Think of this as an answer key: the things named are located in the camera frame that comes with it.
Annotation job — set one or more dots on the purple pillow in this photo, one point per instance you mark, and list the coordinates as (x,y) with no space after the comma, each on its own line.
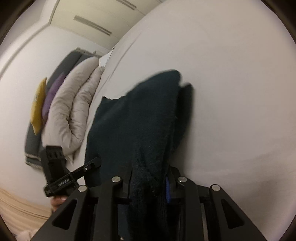
(50,95)

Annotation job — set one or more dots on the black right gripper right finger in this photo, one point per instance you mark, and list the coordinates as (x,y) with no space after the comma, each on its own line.
(197,212)

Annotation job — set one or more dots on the white bed sheet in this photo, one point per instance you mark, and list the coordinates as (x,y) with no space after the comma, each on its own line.
(240,59)

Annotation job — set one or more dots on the beige folded duvet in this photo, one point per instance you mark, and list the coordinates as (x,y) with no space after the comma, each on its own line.
(68,113)

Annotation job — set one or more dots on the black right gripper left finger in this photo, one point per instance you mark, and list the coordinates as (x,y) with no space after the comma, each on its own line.
(97,213)

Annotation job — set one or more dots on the grey upholstered headboard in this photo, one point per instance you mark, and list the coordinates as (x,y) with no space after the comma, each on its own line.
(33,143)

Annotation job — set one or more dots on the white wardrobe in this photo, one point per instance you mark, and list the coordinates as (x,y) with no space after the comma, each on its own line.
(104,22)

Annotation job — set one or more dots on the yellow pillow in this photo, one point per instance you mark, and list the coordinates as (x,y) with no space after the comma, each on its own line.
(37,105)

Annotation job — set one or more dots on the left hand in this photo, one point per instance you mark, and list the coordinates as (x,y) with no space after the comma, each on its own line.
(57,201)

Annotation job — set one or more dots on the dark green knit garment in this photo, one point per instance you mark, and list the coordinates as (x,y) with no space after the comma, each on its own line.
(141,130)

